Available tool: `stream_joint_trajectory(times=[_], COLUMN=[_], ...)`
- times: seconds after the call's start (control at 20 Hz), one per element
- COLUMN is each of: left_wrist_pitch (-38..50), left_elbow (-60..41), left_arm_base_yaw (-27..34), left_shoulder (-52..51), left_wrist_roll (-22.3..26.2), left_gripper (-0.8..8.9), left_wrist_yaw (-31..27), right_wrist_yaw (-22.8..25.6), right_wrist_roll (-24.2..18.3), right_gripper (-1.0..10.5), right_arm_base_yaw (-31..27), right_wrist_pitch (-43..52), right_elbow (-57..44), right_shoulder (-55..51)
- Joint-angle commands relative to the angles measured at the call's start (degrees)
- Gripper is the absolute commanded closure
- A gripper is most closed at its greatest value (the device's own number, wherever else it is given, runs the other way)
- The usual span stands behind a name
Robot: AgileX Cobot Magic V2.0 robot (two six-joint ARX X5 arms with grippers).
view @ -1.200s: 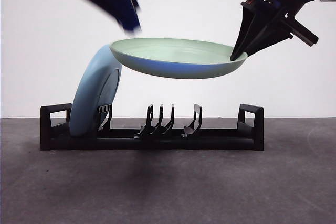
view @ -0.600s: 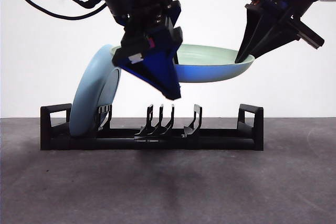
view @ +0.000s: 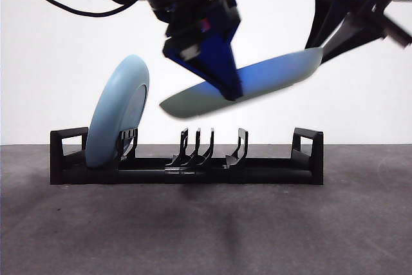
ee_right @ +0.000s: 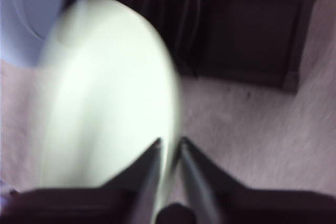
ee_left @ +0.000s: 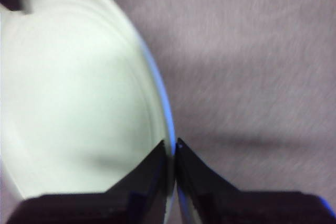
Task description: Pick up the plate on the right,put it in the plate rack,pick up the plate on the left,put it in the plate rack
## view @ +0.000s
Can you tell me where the blue round plate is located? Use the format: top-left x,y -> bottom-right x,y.
85,54 -> 151,169

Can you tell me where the green round plate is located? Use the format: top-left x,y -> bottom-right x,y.
159,46 -> 324,120

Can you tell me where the black plastic plate rack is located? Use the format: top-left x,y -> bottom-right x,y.
49,126 -> 324,187

